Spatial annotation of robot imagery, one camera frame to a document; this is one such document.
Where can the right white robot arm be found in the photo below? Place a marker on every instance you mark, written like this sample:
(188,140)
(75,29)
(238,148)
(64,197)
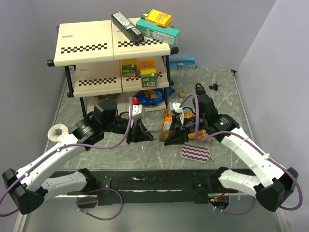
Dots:
(271,183)

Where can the black key bunch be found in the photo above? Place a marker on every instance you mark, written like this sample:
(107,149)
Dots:
(214,87)

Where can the blue chip bag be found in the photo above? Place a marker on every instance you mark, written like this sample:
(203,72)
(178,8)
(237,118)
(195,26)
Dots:
(153,97)

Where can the large brass long-shackle padlock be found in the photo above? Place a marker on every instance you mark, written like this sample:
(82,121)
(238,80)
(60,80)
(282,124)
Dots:
(162,135)

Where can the teal toothpaste box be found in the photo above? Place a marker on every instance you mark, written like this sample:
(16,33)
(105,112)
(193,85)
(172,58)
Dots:
(168,35)

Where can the black Kaijing padlock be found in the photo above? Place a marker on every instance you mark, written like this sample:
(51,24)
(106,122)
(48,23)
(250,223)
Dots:
(199,89)

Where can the purple wavy sponge pad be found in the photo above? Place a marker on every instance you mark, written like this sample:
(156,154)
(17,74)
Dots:
(196,153)

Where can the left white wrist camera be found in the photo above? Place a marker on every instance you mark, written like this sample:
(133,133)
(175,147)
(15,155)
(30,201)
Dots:
(136,112)

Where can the blue white toothpaste box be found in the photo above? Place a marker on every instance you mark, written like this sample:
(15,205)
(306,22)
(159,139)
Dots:
(183,65)

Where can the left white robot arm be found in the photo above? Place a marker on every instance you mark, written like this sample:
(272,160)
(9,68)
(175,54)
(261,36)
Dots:
(32,185)

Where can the orange yellow snack box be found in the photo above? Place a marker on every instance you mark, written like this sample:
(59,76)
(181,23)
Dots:
(160,18)

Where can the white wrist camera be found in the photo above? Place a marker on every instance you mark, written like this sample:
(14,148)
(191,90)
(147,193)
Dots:
(136,112)
(174,108)

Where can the small brass padlock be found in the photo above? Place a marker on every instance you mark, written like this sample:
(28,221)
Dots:
(182,94)

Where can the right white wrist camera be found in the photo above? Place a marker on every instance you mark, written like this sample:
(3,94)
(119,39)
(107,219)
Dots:
(174,108)

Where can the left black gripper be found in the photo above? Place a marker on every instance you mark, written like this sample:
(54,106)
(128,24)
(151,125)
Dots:
(136,133)

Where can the long black box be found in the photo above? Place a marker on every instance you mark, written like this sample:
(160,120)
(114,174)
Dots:
(127,28)

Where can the green yellow box right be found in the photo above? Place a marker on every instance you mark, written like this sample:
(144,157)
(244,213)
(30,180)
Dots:
(148,75)

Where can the green yellow box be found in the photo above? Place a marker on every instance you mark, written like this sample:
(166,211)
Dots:
(129,67)
(148,75)

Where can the green yellow box left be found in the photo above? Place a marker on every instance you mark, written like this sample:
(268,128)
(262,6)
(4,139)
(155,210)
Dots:
(129,67)

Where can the clear tape roll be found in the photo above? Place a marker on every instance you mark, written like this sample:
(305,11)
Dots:
(57,132)

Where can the orange kettle chip bag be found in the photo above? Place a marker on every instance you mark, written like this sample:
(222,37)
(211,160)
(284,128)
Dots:
(168,119)

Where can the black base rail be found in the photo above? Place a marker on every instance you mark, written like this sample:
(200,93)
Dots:
(156,186)

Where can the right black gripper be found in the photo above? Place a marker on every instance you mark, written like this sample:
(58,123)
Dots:
(178,130)

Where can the beige checkered three-tier shelf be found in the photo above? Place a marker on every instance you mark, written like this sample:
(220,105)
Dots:
(92,54)

